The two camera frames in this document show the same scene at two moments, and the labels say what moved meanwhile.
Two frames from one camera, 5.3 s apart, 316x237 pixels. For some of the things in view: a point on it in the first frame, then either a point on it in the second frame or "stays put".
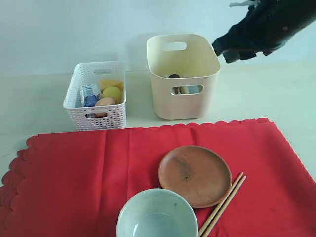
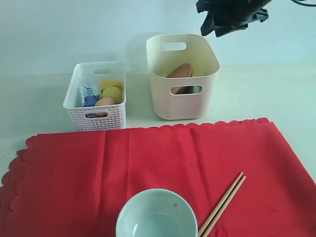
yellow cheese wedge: [105, 84] stays put
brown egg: [105, 101] stays put
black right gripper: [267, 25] to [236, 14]
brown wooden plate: [199, 174] to [182, 70]
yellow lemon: [112, 92] stays put
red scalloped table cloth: [75, 184] stays put
